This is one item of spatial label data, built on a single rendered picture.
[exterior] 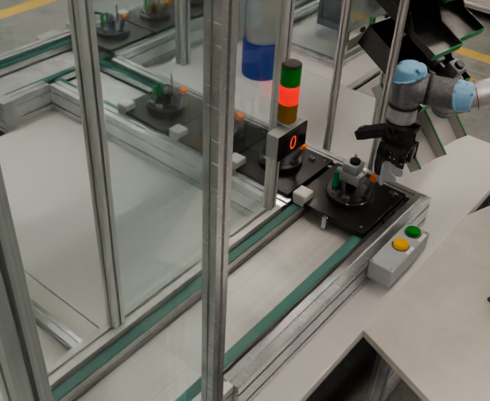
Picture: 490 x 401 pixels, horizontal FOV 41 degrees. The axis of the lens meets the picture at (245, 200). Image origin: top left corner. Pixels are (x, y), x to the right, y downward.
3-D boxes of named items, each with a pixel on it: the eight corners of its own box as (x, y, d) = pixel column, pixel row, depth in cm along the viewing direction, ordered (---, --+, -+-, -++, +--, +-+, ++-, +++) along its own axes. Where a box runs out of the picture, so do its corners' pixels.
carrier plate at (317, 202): (405, 199, 193) (406, 193, 192) (362, 239, 178) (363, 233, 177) (336, 167, 205) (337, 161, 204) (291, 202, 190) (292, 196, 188)
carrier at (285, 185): (332, 165, 206) (337, 131, 198) (287, 200, 191) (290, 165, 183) (271, 137, 217) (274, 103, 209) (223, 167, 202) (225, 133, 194)
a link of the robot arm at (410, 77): (429, 75, 154) (393, 68, 156) (419, 115, 160) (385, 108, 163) (433, 61, 160) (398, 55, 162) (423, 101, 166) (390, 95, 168)
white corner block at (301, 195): (313, 201, 190) (314, 190, 188) (304, 208, 188) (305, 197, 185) (300, 195, 193) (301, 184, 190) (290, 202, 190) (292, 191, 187)
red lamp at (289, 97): (302, 101, 164) (304, 83, 161) (290, 108, 160) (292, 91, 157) (285, 95, 166) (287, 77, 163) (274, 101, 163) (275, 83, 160)
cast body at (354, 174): (365, 181, 187) (369, 161, 183) (357, 188, 184) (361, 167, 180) (340, 169, 191) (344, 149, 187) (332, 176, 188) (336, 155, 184)
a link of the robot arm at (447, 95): (473, 87, 165) (429, 79, 167) (478, 79, 154) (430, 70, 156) (465, 118, 165) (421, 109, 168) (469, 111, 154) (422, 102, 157)
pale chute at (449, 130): (456, 139, 214) (467, 134, 210) (432, 153, 207) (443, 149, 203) (420, 61, 214) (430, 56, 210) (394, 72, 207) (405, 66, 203)
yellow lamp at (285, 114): (300, 118, 167) (302, 102, 164) (289, 126, 163) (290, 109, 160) (284, 111, 169) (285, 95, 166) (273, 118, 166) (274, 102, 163)
